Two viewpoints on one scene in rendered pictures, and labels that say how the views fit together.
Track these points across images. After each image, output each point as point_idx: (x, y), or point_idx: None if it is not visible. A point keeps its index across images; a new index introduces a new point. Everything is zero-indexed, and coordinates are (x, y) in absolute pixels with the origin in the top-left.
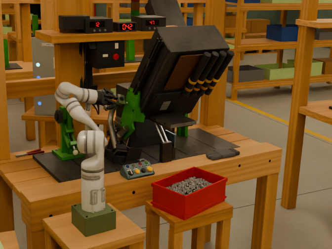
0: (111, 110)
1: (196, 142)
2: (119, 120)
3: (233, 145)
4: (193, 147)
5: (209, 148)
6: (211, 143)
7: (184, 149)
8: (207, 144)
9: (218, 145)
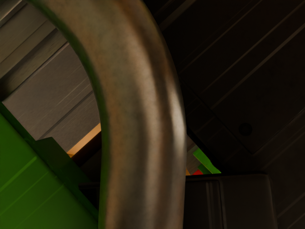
0: (95, 68)
1: (88, 84)
2: (41, 25)
3: (70, 146)
4: (39, 103)
5: (40, 131)
6: (84, 110)
7: (20, 93)
8: (72, 111)
9: (65, 129)
